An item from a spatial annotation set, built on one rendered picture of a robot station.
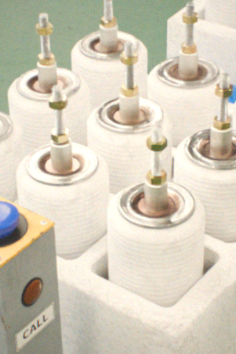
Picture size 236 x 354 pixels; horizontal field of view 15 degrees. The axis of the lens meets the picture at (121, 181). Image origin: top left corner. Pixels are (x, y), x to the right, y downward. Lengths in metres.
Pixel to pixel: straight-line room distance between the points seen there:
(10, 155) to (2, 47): 0.75
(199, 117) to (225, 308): 0.26
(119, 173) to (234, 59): 0.41
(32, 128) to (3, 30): 0.74
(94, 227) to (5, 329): 0.21
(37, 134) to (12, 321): 0.35
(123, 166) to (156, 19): 0.84
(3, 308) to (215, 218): 0.29
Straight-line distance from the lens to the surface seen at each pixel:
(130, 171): 1.02
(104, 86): 1.15
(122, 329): 0.91
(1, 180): 1.01
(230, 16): 1.39
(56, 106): 0.91
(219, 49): 1.38
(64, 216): 0.94
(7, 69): 1.66
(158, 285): 0.90
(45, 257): 0.79
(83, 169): 0.94
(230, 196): 0.96
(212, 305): 0.91
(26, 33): 1.78
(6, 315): 0.78
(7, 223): 0.76
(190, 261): 0.90
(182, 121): 1.10
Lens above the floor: 0.79
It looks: 36 degrees down
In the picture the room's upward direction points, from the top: 1 degrees counter-clockwise
